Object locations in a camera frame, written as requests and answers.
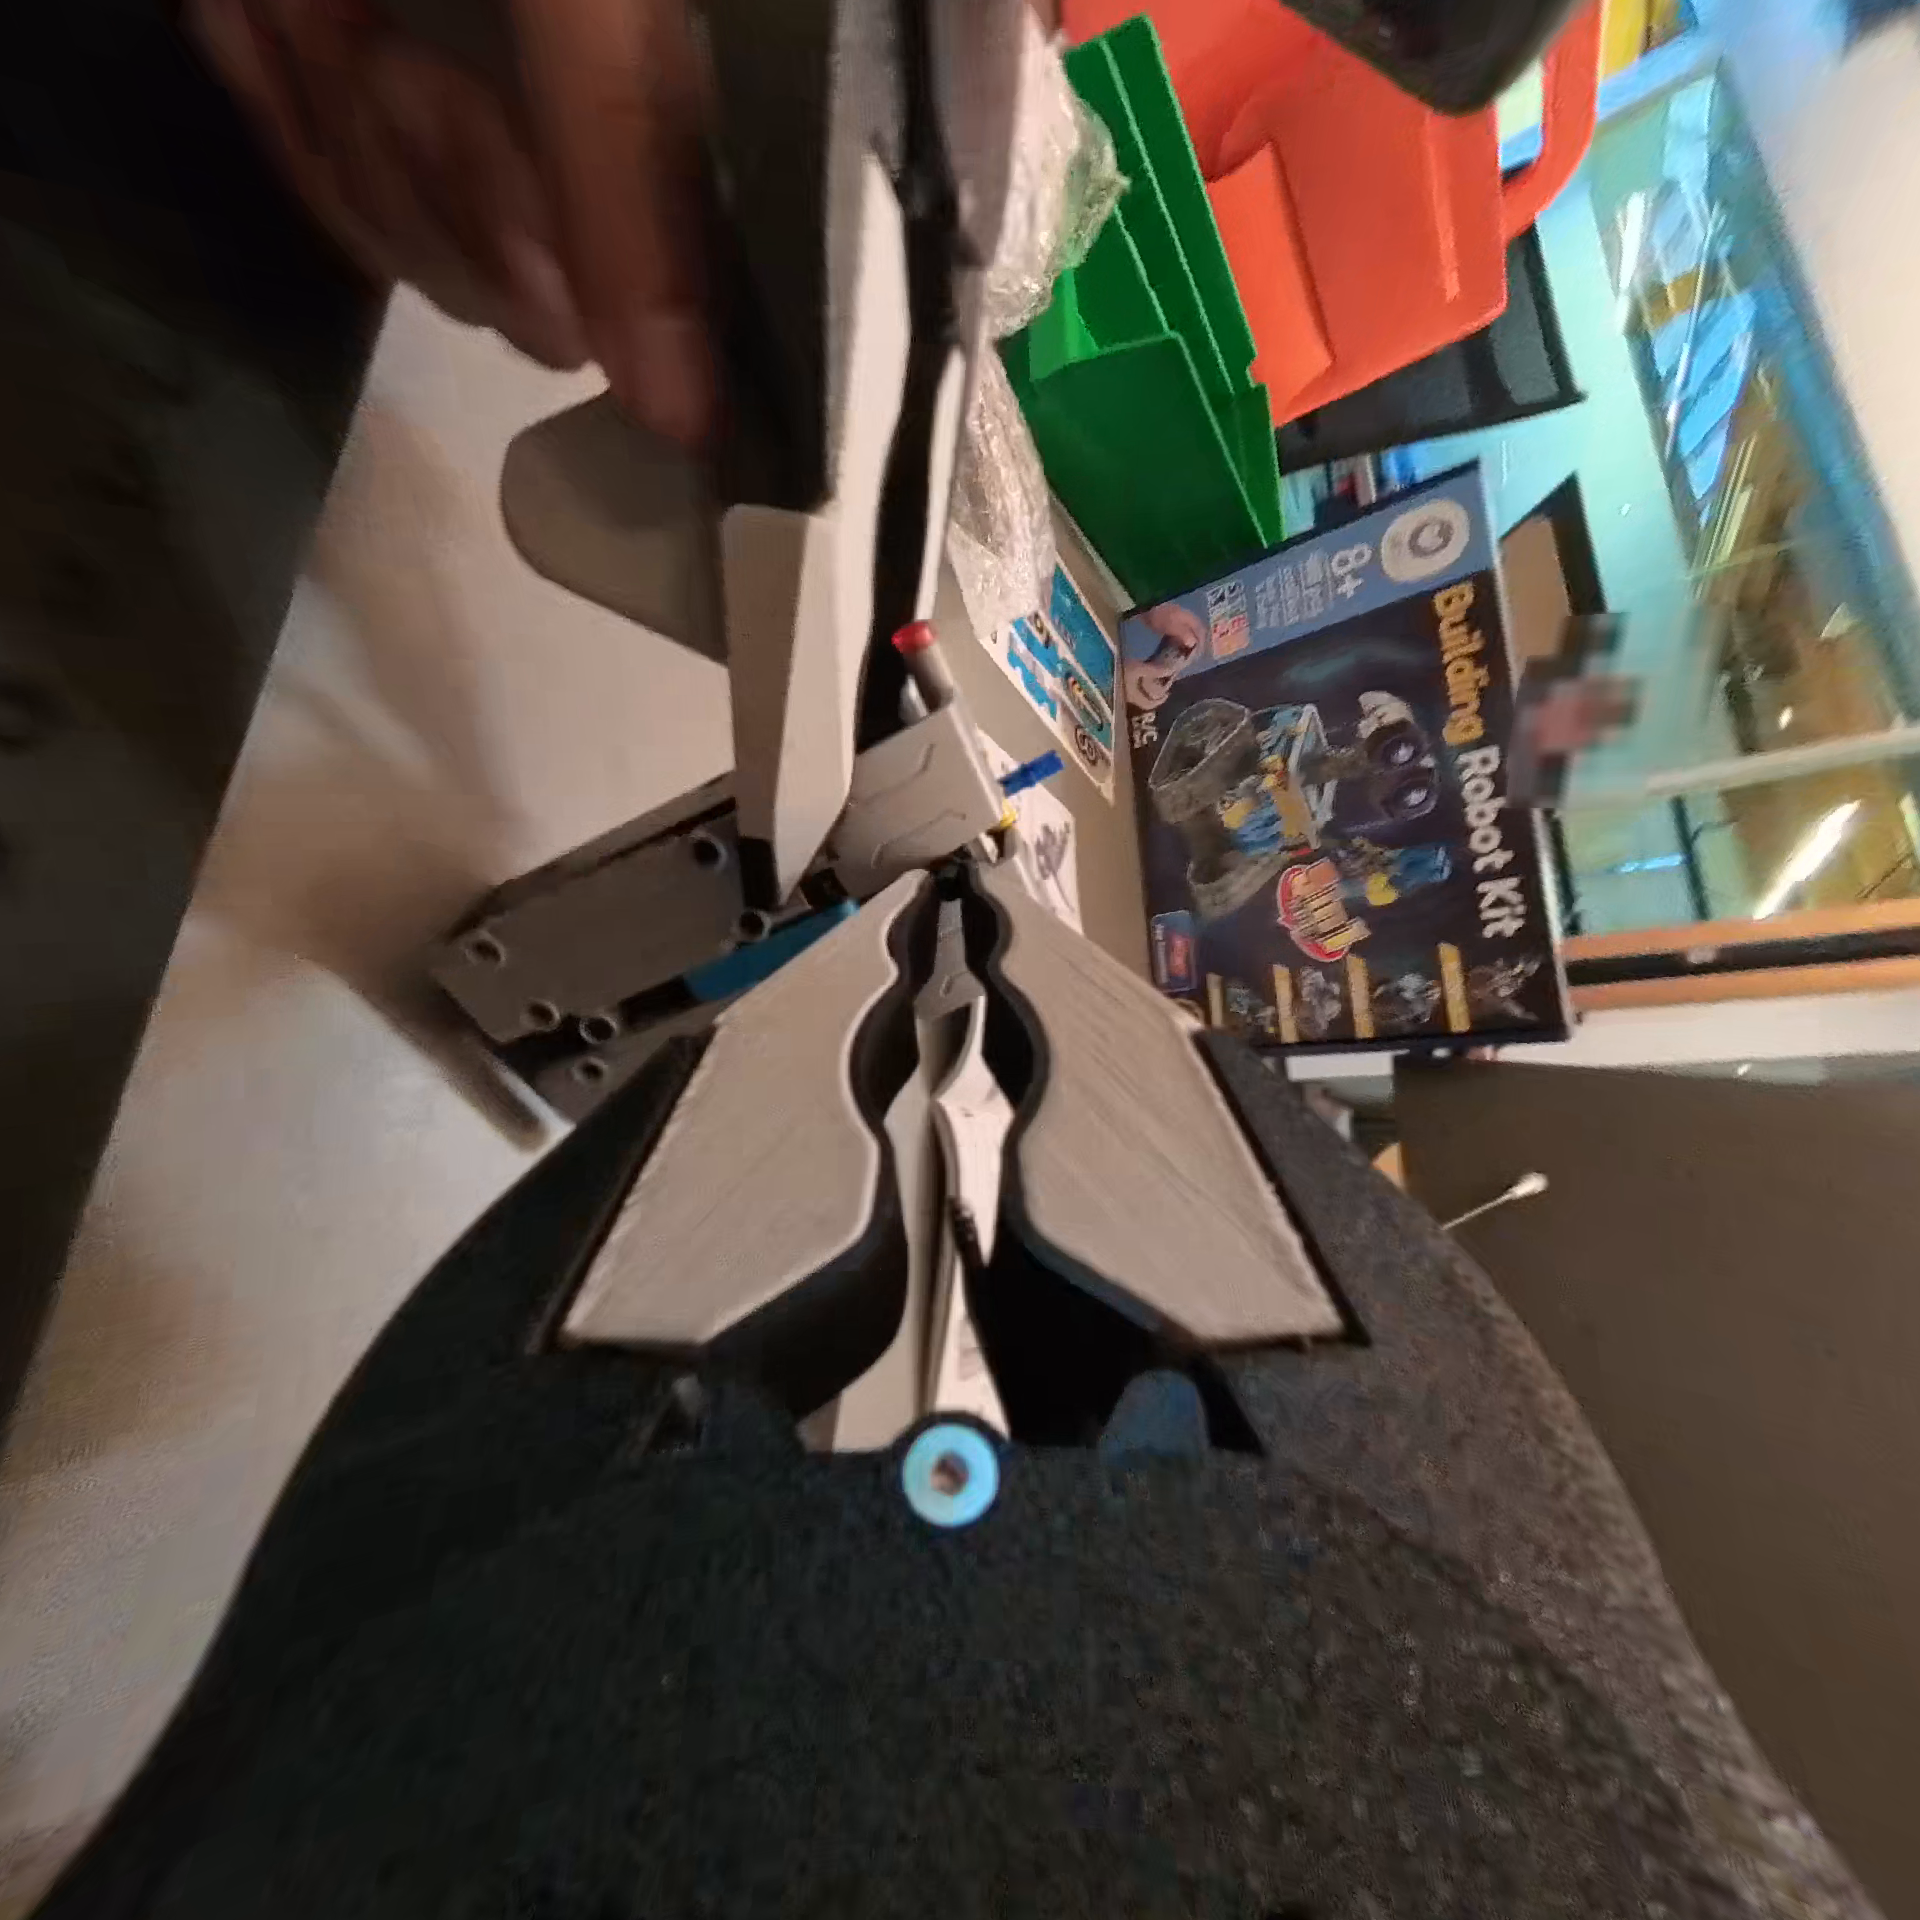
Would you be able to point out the robot kit box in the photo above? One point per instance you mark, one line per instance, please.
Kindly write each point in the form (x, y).
(1350, 781)

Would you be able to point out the grey desk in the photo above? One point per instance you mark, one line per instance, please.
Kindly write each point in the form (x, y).
(300, 1200)

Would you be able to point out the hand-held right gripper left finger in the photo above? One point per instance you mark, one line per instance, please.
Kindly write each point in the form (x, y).
(736, 1184)

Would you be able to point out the open instruction booklet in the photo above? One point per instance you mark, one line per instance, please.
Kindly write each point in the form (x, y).
(1057, 855)

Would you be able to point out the black perforated chair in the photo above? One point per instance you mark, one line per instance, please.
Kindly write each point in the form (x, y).
(121, 629)

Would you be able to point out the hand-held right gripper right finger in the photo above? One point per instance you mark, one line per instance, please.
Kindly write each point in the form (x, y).
(1171, 1184)

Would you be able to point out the grey brick robot chassis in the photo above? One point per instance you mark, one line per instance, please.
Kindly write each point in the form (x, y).
(599, 931)

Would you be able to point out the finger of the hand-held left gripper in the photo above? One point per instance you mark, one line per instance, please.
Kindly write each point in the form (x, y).
(878, 390)
(788, 676)

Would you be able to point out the orange plastic bin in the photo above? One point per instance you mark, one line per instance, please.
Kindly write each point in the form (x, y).
(1350, 224)

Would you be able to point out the blue sticker sheet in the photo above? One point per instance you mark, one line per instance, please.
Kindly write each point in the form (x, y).
(1057, 676)

